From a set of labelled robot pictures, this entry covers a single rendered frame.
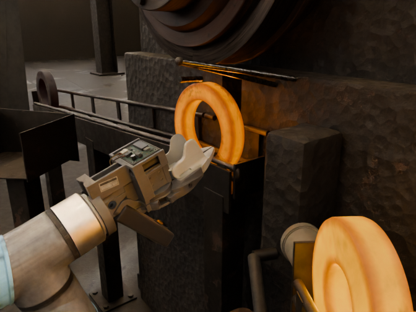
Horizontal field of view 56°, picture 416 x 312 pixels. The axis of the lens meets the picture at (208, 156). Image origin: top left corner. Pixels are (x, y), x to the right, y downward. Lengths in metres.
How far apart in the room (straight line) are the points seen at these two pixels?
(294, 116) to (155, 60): 0.47
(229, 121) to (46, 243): 0.37
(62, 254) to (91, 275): 1.18
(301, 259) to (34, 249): 0.31
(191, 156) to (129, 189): 0.10
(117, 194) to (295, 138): 0.26
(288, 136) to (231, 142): 0.16
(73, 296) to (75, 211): 0.11
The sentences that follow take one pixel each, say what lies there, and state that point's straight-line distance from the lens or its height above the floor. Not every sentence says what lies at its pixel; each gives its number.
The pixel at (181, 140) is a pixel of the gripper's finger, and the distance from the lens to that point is 0.61.
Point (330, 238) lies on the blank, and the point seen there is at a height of 0.75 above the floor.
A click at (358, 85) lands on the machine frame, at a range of 0.63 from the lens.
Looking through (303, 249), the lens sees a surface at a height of 0.71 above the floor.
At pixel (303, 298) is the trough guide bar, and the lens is 0.46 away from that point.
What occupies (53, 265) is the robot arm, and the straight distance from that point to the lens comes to 0.53.
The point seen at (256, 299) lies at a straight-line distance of 0.61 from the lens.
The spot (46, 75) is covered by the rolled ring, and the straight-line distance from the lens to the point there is 1.72.
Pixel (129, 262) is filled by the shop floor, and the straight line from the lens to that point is 1.73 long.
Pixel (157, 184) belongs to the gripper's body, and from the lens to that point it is 0.56.
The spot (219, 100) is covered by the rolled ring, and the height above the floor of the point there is 0.82.
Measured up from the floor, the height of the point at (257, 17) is 0.96.
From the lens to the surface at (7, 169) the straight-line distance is 1.13.
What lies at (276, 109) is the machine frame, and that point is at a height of 0.81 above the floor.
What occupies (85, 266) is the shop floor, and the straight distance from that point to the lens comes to 1.75.
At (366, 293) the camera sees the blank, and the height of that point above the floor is 0.75.
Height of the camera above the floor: 0.96
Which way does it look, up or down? 19 degrees down
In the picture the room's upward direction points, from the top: straight up
